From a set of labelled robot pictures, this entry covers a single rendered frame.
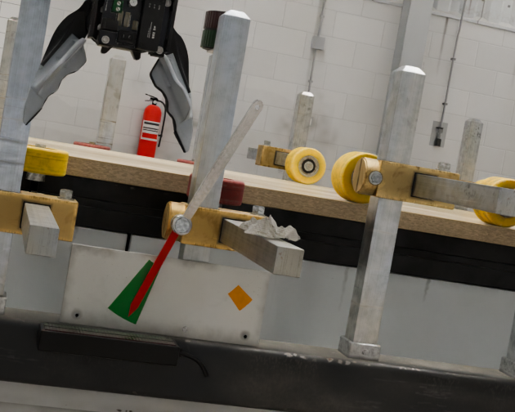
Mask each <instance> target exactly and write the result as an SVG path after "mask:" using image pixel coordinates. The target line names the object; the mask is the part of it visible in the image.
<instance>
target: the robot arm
mask: <svg viewBox="0 0 515 412"><path fill-rule="evenodd" d="M177 4H178V0H86V1H84V3H83V5H82V6H81V7H80V8H79V9H78V10H77V11H74V12H72V13H71V14H69V15H68V16H66V17H65V18H64V19H63V20H62V21H61V23H60V24H59V25H58V27H57V28H56V30H55V32H54V34H53V35H52V37H51V41H50V42H49V44H48V47H47V50H46V52H45V54H44V56H43V59H42V62H41V64H40V66H39V68H38V71H37V73H36V75H35V77H34V80H33V83H32V85H31V87H30V89H29V92H28V95H27V97H26V101H25V108H24V116H23V123H24V124H25V125H27V124H28V123H29V122H30V121H31V120H32V119H33V118H34V117H35V116H36V115H37V114H38V113H39V112H40V111H41V109H42V108H43V105H44V103H45V101H46V100H47V98H48V97H49V96H50V95H51V94H53V93H54V92H56V91H57V90H58V89H59V86H60V83H61V81H62V79H63V78H65V77H66V75H68V74H72V73H75V72H77V71H78V70H79V69H80V68H81V67H82V66H83V65H84V64H85V63H86V61H87V58H86V54H85V50H84V43H85V42H86V41H87V40H86V39H85V38H86V36H87V38H90V39H91V40H92V41H93V42H95V43H96V44H97V46H100V47H101V54H106V53H107V52H108V51H109V50H110V49H111V48H115V49H119V50H124V51H128V52H131V54H132V58H133V60H140V59H141V53H145V52H148V55H150V56H154V57H158V58H159V59H158V60H157V61H156V62H155V64H154V66H153V68H152V70H151V71H150V79H151V81H152V83H153V84H154V86H155V87H156V88H157V89H158V90H159V91H161V92H162V94H163V97H164V99H165V108H166V111H167V113H168V115H169V116H170V117H171V118H172V124H173V130H174V132H173V133H174V135H175V137H176V139H177V141H178V143H179V145H180V146H181V148H182V150H183V152H184V153H186V152H188V151H189V149H190V143H191V139H192V134H193V110H192V97H191V91H190V88H189V57H188V52H187V49H186V45H185V43H184V41H183V39H182V37H181V36H180V35H179V34H178V33H177V31H176V30H175V29H174V28H173V27H174V22H175V17H176V12H177Z"/></svg>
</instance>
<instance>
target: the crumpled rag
mask: <svg viewBox="0 0 515 412"><path fill-rule="evenodd" d="M238 228H241V230H242V228H243V229H244V230H245V232H244V233H246V234H247V233H248V234H251V235H261V236H264V237H265V236H267V237H269V238H271V239H273V238H277V237H278V238H286V239H288V238H289V240H293V241H296V240H298V239H301V238H300V236H299V235H298V233H297V231H296V229H295V228H293V227H291V226H287V227H286V228H284V227H282V226H280V227H278V226H277V225H276V222H275V220H274V219H273V217H272V216H271V215H270V216H269V217H264V218H262V219H259V220H257V219H256V218H255V217H252V218H251V219H250V220H249V221H246V222H242V223H241V224H240V226H239V227H238Z"/></svg>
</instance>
